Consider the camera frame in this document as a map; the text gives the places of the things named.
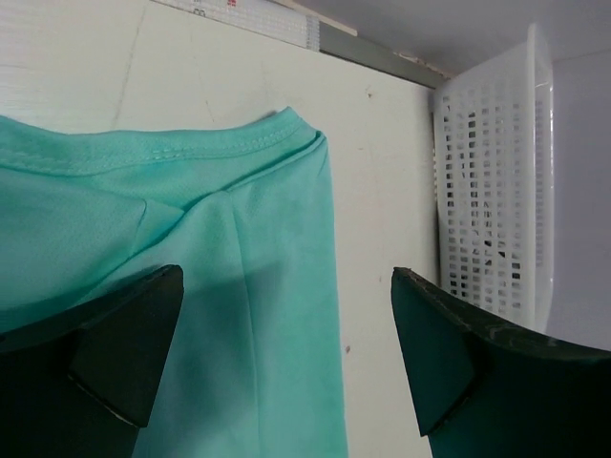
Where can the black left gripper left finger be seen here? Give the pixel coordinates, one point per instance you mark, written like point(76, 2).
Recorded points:
point(83, 383)

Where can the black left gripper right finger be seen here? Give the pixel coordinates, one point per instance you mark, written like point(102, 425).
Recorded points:
point(482, 386)

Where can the teal green t-shirt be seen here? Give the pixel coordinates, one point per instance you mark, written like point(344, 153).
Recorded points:
point(254, 369)

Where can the white plastic laundry basket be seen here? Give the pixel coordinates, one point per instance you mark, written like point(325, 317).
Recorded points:
point(494, 177)

